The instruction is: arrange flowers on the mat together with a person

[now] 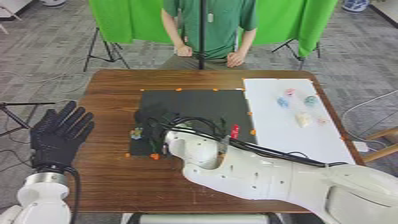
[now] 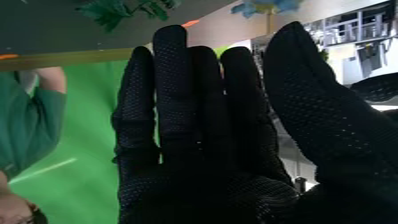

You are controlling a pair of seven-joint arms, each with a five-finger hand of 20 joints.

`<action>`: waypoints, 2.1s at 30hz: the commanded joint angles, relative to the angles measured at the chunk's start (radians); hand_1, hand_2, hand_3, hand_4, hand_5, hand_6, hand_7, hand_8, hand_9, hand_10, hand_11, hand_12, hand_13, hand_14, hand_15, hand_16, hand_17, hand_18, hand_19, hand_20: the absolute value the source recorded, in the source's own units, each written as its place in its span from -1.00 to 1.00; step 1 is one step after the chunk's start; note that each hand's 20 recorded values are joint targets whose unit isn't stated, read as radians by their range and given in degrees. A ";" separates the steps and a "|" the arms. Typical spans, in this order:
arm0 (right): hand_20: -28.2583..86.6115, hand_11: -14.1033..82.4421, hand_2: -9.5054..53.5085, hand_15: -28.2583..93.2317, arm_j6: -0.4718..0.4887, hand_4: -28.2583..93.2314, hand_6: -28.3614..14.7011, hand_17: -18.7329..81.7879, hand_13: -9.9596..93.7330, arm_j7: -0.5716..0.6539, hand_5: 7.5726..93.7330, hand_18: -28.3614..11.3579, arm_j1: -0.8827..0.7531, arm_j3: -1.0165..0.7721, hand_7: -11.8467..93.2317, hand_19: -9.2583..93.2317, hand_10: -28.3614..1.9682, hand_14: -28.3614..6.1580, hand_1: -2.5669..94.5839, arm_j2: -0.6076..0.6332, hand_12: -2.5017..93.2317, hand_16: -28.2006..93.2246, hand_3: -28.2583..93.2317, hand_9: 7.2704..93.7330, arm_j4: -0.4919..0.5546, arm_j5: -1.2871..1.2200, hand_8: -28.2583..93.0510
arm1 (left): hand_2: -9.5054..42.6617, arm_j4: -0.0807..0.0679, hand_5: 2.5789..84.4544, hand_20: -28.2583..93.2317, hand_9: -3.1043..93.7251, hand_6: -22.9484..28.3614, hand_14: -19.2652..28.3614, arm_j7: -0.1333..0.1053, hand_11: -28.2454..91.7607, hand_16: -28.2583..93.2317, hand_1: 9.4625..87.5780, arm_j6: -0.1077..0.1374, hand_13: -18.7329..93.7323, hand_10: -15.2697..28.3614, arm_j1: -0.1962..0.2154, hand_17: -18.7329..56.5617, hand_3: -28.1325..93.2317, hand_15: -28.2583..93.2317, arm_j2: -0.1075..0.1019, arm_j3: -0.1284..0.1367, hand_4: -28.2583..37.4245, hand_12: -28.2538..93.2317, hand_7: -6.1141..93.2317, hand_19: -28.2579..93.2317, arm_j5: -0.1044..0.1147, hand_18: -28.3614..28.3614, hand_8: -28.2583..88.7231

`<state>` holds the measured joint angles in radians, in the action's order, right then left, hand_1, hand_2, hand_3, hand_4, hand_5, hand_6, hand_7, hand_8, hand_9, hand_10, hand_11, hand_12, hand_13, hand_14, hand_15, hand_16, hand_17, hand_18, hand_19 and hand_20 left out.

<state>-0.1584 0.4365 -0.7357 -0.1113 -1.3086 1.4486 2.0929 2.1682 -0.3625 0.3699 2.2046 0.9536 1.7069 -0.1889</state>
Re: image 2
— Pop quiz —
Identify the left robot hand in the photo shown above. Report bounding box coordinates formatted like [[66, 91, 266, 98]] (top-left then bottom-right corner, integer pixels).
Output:
[[348, 72, 398, 103]]

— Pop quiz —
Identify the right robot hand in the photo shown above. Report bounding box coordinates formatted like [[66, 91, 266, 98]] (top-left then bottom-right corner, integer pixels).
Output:
[[110, 21, 398, 224]]

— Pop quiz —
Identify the person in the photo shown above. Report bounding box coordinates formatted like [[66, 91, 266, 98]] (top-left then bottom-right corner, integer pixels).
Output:
[[0, 66, 67, 224]]

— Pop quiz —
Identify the dark mat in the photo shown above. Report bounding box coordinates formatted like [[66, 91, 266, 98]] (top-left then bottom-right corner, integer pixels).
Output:
[[0, 0, 238, 56]]

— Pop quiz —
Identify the blue flower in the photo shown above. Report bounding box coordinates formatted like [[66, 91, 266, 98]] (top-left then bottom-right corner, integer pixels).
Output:
[[229, 0, 305, 18]]

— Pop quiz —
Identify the green sprig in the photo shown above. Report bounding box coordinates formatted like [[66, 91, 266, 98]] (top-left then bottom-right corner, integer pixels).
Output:
[[75, 0, 183, 33]]

